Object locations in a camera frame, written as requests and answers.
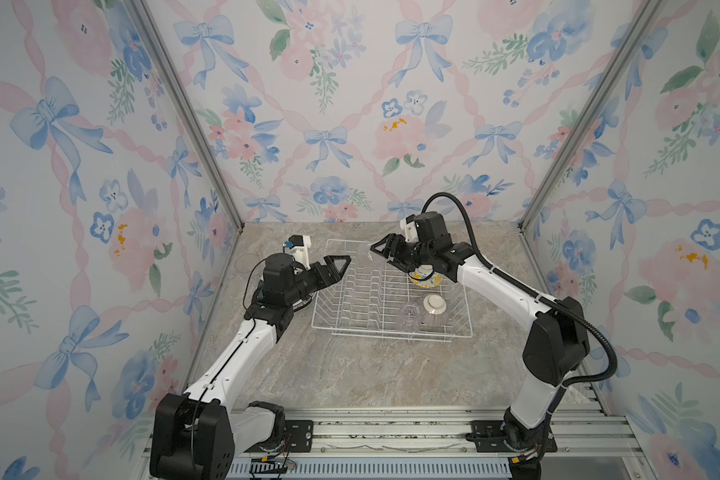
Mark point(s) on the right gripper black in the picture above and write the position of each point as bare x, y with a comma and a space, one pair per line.
392, 241

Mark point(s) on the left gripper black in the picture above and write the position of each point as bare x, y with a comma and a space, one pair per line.
322, 281

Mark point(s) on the white plate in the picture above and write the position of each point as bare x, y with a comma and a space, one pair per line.
303, 303

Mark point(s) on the clear glass tumbler back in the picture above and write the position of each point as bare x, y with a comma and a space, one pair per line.
245, 263

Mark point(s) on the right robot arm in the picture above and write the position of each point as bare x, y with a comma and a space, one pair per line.
556, 333

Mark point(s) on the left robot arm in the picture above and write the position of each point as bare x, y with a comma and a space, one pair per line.
195, 434

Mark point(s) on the yellow patterned ceramic bowl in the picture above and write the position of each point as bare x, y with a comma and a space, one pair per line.
426, 278

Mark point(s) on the clear glass tumbler front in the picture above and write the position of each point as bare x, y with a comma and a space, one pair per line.
408, 314

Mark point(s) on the grey striped ceramic bowl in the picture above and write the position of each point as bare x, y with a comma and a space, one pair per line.
435, 311

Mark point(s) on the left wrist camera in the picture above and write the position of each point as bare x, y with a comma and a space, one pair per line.
298, 247

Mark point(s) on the white wire dish rack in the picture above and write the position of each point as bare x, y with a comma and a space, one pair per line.
365, 302

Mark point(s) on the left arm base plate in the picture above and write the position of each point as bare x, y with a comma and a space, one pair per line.
296, 436

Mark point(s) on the left aluminium corner post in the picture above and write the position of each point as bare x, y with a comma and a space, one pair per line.
155, 45

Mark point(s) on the aluminium corner post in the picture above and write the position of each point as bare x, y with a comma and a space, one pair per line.
634, 35
155, 45

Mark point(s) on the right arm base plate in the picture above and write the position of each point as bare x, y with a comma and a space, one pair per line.
498, 436

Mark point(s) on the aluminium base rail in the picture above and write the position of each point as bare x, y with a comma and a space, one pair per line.
429, 443

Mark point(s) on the right aluminium corner post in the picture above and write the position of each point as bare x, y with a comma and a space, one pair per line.
634, 35

